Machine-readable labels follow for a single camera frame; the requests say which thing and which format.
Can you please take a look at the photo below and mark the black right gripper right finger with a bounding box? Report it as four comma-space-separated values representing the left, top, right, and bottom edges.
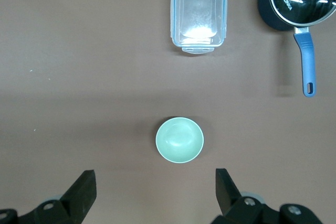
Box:
209, 168, 322, 224

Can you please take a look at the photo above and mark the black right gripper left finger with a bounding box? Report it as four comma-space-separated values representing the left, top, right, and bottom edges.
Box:
0, 169, 97, 224

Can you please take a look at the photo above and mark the brown table cover sheet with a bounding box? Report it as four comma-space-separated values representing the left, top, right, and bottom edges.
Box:
0, 0, 336, 224

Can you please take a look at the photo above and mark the clear plastic food container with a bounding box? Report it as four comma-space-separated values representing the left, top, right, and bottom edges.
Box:
169, 0, 228, 56

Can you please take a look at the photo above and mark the green bowl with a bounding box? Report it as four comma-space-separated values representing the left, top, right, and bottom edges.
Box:
155, 116, 205, 164

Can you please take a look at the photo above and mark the dark saucepan with blue handle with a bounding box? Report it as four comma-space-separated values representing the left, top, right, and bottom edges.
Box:
257, 0, 336, 98

